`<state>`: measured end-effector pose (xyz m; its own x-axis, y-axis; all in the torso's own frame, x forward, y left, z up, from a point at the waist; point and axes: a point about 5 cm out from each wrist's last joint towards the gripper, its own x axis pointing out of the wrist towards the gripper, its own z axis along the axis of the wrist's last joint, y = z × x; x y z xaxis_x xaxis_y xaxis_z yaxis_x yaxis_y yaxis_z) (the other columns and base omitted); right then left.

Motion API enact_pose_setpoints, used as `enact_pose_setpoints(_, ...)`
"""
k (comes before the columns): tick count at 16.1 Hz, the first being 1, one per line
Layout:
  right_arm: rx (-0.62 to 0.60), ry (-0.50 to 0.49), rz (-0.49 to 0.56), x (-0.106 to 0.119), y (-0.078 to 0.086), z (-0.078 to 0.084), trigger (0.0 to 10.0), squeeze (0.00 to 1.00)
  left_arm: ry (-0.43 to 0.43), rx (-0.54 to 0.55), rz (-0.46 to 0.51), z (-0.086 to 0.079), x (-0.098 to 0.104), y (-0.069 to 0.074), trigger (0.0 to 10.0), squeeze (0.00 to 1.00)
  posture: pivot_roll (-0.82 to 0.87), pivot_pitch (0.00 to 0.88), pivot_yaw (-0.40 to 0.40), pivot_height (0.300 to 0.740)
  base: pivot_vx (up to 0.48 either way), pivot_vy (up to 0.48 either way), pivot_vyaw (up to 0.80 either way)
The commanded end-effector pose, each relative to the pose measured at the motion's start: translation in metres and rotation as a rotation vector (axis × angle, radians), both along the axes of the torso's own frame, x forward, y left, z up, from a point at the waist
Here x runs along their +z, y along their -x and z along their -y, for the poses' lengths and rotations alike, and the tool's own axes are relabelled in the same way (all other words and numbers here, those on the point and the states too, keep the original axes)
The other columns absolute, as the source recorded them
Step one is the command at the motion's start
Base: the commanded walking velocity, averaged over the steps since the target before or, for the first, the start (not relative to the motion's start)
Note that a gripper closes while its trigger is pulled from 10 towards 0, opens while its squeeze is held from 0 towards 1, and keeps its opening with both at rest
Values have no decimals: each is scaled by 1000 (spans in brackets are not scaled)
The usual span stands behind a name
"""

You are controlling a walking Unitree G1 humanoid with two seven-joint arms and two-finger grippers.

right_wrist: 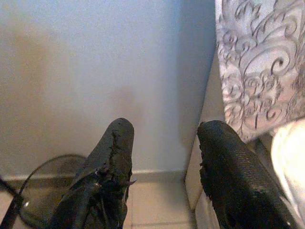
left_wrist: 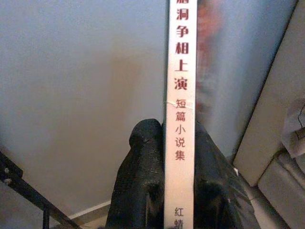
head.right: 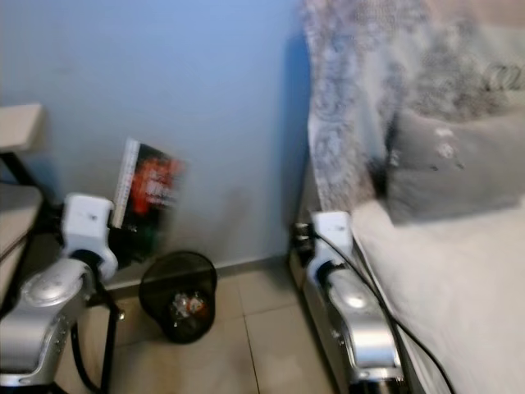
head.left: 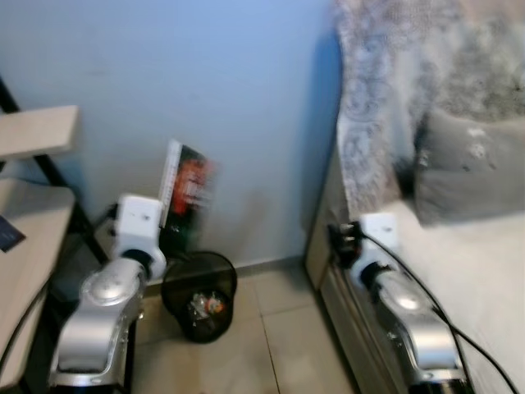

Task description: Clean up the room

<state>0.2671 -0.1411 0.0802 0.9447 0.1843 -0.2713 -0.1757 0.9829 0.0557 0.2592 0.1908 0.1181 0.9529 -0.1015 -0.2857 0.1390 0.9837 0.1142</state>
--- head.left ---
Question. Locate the dark red cover book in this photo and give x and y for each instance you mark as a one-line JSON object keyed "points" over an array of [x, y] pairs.
{"points": [[189, 185]]}

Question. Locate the grey little bear pillow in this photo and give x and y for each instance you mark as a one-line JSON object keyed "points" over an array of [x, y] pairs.
{"points": [[472, 168]]}

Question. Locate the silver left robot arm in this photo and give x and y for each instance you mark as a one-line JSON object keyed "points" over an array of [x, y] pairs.
{"points": [[102, 320]]}

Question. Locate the black mesh waste bin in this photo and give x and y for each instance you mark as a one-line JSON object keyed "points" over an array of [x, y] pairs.
{"points": [[184, 279]]}

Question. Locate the white quilted mattress pad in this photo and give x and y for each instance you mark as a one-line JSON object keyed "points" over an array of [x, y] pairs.
{"points": [[467, 279]]}

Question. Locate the small dark flat object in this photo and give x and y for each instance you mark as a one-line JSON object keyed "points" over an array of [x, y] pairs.
{"points": [[10, 234]]}

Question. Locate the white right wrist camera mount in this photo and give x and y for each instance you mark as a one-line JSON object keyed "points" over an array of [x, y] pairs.
{"points": [[379, 238]]}

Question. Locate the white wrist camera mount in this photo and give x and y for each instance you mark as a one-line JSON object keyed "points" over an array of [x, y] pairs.
{"points": [[138, 226], [379, 238]]}

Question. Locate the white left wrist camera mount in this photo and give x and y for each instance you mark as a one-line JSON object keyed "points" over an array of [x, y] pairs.
{"points": [[138, 226]]}

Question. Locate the beige padded bed frame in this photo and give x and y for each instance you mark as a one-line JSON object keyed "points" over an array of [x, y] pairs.
{"points": [[336, 304]]}

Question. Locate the light wood black frame shelf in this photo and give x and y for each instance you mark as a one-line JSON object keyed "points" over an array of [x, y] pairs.
{"points": [[33, 246]]}

